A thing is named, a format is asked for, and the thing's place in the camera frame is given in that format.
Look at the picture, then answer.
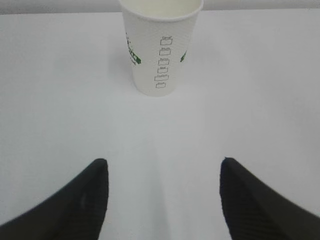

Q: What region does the white paper cup green logo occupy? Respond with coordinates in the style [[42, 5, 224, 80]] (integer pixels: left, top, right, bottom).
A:
[[119, 0, 204, 97]]

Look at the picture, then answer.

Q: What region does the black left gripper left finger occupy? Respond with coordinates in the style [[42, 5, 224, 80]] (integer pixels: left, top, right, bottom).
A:
[[0, 158, 109, 240]]

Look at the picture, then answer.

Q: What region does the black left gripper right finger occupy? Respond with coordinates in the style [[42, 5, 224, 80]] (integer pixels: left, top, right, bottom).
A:
[[219, 157, 320, 240]]

